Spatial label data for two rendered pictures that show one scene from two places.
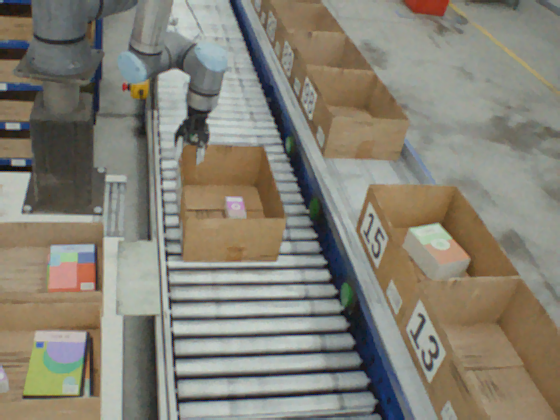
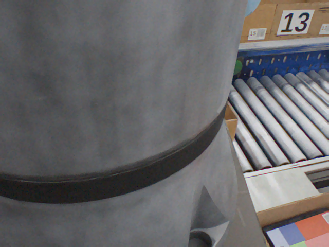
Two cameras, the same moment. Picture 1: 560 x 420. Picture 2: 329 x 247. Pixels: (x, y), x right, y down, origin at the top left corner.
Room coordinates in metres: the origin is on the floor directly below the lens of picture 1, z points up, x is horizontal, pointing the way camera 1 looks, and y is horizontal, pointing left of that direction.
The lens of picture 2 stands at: (1.52, 0.71, 1.39)
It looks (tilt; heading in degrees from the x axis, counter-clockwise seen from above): 41 degrees down; 271
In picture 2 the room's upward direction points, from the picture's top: straight up
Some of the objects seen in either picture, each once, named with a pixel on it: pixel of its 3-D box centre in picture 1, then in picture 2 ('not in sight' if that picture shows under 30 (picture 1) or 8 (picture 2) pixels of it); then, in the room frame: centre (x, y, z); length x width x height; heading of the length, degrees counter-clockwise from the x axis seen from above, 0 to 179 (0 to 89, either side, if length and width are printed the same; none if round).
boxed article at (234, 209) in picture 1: (235, 211); not in sight; (1.56, 0.01, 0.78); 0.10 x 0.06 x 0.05; 13
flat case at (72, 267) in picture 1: (73, 269); (312, 244); (1.17, 0.43, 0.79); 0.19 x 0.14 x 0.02; 17
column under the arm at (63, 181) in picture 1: (64, 149); not in sight; (1.56, 0.58, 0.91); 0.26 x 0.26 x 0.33; 13
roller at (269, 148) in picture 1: (222, 149); not in sight; (2.01, 0.10, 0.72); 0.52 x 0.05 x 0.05; 104
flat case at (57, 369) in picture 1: (58, 363); not in sight; (0.85, 0.37, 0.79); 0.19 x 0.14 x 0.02; 11
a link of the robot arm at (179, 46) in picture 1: (175, 52); not in sight; (1.55, 0.25, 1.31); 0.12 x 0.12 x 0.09; 59
